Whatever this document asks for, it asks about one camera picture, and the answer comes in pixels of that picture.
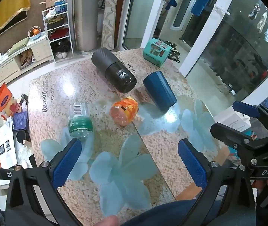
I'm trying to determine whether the grey standing air conditioner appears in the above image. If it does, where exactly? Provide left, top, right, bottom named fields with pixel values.
left=74, top=0, right=101, bottom=52

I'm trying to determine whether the cream low cabinet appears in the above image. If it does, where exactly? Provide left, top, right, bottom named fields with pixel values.
left=0, top=32, right=54, bottom=99

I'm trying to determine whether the open cardboard box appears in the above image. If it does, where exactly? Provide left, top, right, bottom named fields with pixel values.
left=45, top=0, right=68, bottom=15

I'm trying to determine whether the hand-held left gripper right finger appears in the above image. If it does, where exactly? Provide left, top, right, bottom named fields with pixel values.
left=178, top=138, right=257, bottom=226

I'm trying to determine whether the dark blue cup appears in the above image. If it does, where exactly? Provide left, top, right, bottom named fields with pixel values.
left=143, top=71, right=178, bottom=113

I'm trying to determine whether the large black tumbler cup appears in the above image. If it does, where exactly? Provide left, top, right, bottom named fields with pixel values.
left=91, top=48, right=137, bottom=94

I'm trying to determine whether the white wire shelf rack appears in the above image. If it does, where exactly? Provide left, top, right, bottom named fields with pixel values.
left=42, top=6, right=74, bottom=63

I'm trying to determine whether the black round container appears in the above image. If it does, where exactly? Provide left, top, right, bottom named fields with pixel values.
left=16, top=129, right=30, bottom=144

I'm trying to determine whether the white printed paper sheet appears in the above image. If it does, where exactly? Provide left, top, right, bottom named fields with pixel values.
left=0, top=122, right=19, bottom=169

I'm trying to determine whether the small blue hanging cloth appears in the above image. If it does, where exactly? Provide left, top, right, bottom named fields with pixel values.
left=164, top=0, right=178, bottom=11

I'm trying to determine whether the dark blue box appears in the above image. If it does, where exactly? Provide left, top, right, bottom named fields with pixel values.
left=13, top=111, right=29, bottom=131

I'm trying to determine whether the person's leg in jeans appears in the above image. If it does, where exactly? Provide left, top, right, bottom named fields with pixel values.
left=117, top=199, right=219, bottom=226

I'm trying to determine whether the clear cup with green label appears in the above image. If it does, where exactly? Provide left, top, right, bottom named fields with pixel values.
left=68, top=102, right=94, bottom=138

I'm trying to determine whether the bowl of fruit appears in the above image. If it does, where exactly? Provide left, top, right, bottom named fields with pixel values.
left=28, top=26, right=41, bottom=40

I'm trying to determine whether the green cushion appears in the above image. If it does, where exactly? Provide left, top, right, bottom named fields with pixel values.
left=8, top=38, right=29, bottom=55

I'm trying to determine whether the white box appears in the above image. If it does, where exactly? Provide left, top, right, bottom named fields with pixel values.
left=213, top=109, right=251, bottom=132

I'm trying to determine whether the teal printed box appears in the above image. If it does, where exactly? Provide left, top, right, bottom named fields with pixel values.
left=143, top=38, right=172, bottom=67

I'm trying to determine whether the camouflage cloth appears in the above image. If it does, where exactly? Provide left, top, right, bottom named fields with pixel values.
left=163, top=41, right=180, bottom=63

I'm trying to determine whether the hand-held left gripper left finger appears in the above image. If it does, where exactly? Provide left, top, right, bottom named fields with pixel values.
left=0, top=138, right=82, bottom=226

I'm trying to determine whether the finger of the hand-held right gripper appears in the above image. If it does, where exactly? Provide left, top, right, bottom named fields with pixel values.
left=233, top=101, right=268, bottom=125
left=210, top=122, right=268, bottom=151

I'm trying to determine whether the orange translucent cup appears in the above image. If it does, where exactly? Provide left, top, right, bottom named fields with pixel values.
left=109, top=96, right=139, bottom=125

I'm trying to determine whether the orange bag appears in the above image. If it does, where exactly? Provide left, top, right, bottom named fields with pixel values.
left=0, top=83, right=14, bottom=118

